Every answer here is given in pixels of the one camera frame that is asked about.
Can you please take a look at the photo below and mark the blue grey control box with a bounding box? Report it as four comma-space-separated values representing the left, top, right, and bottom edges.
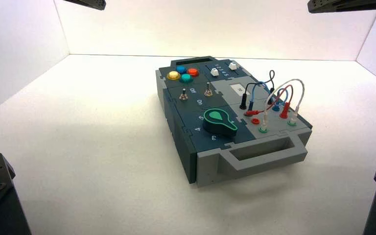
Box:
155, 55, 313, 188

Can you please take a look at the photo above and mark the red jumper wire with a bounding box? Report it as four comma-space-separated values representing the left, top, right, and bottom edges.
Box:
243, 84, 294, 119

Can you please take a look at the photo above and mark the dark rotary knob green outline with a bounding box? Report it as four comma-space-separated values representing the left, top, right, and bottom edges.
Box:
202, 108, 238, 138

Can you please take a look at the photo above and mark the yellow push button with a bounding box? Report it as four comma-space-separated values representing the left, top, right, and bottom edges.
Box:
166, 70, 182, 82

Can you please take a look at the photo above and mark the white display screen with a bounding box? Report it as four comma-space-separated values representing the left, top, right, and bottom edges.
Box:
231, 83, 250, 96

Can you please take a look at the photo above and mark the black jumper wire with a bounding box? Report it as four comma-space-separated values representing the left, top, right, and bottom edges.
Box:
238, 70, 276, 110

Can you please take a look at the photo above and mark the white jumper wire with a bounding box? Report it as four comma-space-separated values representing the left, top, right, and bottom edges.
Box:
259, 78, 306, 130

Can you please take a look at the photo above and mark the blue jumper wire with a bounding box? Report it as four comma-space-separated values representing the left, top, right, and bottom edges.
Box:
251, 81, 289, 113

